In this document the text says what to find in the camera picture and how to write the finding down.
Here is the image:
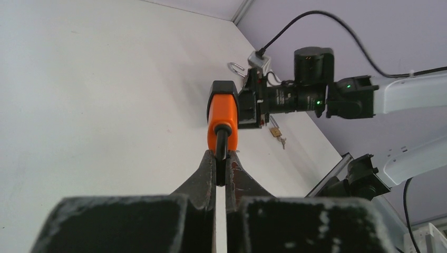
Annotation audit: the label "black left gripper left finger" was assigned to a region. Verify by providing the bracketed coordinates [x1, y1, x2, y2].
[171, 150, 216, 211]

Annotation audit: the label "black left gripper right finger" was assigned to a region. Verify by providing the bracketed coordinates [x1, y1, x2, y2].
[225, 151, 275, 213]

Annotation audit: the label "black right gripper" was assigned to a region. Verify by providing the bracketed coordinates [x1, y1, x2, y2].
[238, 68, 269, 129]

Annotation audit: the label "orange black padlock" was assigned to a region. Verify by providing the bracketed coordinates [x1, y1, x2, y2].
[207, 81, 239, 187]

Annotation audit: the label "large brass padlock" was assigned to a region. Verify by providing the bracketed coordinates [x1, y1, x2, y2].
[228, 62, 246, 78]

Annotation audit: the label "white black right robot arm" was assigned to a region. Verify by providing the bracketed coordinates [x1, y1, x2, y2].
[238, 47, 446, 200]

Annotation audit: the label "small brass padlock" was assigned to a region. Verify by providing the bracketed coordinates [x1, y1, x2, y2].
[269, 115, 282, 138]

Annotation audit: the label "small padlock keys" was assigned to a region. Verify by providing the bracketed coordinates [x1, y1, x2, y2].
[277, 136, 286, 150]

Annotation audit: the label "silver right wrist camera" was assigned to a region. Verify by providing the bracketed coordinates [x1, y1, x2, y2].
[247, 51, 271, 75]

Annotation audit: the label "black right camera cable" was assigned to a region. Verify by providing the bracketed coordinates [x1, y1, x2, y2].
[256, 10, 447, 79]

